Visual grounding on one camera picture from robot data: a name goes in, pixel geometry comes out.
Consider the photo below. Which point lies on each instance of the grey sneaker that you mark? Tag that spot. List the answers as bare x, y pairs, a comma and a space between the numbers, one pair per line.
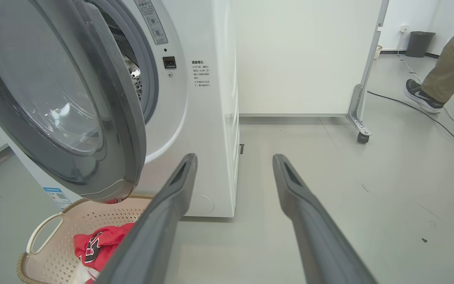
422, 96

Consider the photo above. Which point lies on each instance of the white partition panel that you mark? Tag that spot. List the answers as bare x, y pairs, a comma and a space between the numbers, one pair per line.
302, 55

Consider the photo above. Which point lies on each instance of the person leg khaki trousers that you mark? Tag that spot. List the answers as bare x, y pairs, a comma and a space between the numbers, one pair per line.
453, 59

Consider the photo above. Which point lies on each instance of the small white wicker basket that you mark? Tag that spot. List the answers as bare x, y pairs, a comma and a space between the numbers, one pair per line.
377, 52

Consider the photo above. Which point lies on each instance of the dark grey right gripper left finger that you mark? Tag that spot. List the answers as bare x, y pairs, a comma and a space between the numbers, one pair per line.
152, 236

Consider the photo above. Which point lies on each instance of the metal leg with caster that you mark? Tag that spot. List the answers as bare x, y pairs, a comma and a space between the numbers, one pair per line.
359, 118

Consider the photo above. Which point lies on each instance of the dark grey trash bin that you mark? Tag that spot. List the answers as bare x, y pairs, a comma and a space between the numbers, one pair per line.
419, 44

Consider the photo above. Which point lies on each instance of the grey instruction label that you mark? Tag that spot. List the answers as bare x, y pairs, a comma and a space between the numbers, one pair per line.
152, 21

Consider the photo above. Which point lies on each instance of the red jersey with black print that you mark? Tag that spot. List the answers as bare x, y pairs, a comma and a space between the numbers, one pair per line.
112, 238

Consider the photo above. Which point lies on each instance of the white front-load washing machine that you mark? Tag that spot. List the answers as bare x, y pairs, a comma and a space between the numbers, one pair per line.
207, 138

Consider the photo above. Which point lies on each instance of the blue energy label sticker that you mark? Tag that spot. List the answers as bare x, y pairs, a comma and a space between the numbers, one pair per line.
58, 197

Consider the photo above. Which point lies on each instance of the black text warning sticker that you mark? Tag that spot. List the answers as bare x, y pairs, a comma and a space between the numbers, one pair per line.
201, 73

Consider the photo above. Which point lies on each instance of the round black glass washer door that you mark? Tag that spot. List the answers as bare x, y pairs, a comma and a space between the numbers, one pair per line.
53, 98

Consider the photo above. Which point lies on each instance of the red and white garment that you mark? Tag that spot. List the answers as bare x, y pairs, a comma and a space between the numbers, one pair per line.
83, 276

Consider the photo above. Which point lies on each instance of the cream perforated laundry basket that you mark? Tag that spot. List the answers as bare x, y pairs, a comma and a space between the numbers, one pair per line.
53, 260

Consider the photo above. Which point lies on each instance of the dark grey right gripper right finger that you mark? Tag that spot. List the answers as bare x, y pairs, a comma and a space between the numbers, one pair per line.
317, 236

